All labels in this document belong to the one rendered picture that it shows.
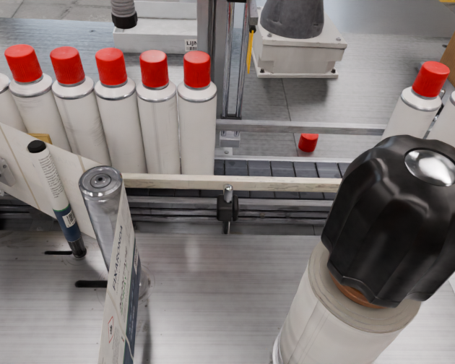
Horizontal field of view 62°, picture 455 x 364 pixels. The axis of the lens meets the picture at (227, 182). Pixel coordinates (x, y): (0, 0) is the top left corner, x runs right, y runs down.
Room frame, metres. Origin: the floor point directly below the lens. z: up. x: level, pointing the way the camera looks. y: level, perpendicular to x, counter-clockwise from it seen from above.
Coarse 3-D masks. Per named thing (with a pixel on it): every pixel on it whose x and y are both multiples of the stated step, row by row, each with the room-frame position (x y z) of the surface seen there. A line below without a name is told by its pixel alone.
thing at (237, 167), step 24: (216, 168) 0.44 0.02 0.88; (240, 168) 0.45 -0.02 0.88; (264, 168) 0.45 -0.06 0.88; (288, 168) 0.46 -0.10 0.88; (312, 168) 0.46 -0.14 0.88; (336, 168) 0.46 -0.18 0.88; (144, 192) 0.38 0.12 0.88; (168, 192) 0.38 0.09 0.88; (192, 192) 0.39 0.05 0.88; (216, 192) 0.39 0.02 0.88; (240, 192) 0.39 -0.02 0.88; (264, 192) 0.40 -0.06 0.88; (288, 192) 0.40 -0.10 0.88; (312, 192) 0.41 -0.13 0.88
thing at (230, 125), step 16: (224, 128) 0.46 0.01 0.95; (240, 128) 0.46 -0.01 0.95; (256, 128) 0.46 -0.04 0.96; (272, 128) 0.46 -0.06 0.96; (288, 128) 0.46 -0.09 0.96; (304, 128) 0.46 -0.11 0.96; (320, 128) 0.47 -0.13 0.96; (336, 128) 0.47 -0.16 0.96; (352, 128) 0.47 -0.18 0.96; (368, 128) 0.47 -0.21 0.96; (384, 128) 0.48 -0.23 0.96
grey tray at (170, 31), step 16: (144, 16) 1.09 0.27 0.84; (160, 16) 1.09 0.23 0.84; (176, 16) 1.10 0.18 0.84; (192, 16) 1.10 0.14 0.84; (128, 32) 0.89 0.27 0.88; (144, 32) 0.99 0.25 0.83; (160, 32) 1.00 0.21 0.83; (176, 32) 1.01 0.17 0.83; (192, 32) 1.02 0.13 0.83; (128, 48) 0.89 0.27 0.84; (144, 48) 0.89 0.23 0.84; (160, 48) 0.90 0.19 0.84; (176, 48) 0.90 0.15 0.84; (192, 48) 0.91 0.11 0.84
